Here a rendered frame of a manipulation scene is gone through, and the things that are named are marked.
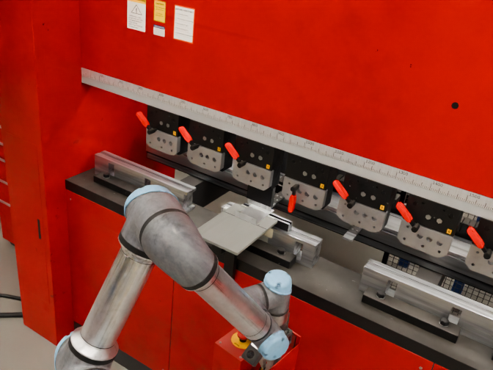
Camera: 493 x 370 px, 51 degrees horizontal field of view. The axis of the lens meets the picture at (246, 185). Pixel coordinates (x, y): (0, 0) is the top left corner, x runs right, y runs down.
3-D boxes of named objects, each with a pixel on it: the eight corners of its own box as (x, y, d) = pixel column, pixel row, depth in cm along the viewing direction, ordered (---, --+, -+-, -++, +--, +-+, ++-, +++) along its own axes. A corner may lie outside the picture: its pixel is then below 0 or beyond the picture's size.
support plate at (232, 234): (191, 234, 169) (191, 232, 168) (235, 205, 189) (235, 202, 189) (237, 255, 161) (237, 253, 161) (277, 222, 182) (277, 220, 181)
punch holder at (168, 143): (145, 145, 200) (146, 105, 192) (160, 139, 206) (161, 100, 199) (176, 157, 193) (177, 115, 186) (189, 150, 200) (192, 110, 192)
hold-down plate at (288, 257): (217, 237, 190) (218, 230, 189) (225, 231, 194) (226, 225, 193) (288, 269, 177) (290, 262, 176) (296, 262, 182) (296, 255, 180)
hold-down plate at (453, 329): (360, 302, 166) (362, 294, 165) (366, 293, 170) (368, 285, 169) (455, 343, 153) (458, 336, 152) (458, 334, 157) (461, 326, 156)
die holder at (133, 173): (95, 173, 224) (94, 153, 220) (105, 169, 229) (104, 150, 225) (185, 213, 203) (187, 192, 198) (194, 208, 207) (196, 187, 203)
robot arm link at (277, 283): (257, 271, 139) (284, 263, 143) (254, 302, 145) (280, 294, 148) (270, 290, 133) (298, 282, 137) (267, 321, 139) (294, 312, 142)
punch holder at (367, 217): (334, 218, 165) (345, 172, 158) (345, 208, 172) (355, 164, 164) (379, 235, 159) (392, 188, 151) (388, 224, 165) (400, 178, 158)
